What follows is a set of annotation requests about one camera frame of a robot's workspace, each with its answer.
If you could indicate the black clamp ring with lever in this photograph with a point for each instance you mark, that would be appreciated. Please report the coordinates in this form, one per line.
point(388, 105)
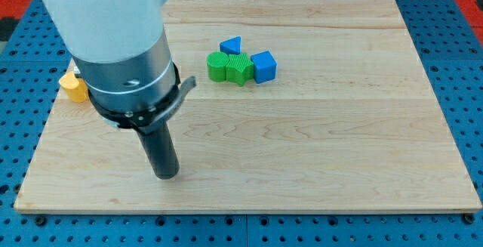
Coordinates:
point(152, 118)

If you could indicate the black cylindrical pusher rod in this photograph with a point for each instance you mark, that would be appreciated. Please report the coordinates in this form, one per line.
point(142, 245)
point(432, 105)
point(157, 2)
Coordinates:
point(160, 152)

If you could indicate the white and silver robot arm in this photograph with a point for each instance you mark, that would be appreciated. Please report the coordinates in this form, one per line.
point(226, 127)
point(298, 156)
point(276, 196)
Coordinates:
point(121, 51)

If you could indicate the yellow block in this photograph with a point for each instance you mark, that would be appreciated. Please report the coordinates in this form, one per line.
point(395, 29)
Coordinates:
point(74, 87)

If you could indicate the green cylinder block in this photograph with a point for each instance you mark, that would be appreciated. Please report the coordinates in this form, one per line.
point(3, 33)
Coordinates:
point(216, 64)

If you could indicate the green star block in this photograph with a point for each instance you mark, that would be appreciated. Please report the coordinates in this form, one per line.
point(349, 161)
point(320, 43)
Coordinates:
point(239, 69)

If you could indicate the blue triangle block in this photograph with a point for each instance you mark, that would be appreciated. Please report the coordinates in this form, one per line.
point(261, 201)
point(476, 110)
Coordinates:
point(231, 46)

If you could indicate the blue cube block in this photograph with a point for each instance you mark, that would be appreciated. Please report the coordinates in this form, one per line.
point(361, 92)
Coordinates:
point(265, 67)

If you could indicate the wooden board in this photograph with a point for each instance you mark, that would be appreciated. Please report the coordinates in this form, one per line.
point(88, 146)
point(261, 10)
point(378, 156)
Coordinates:
point(350, 124)

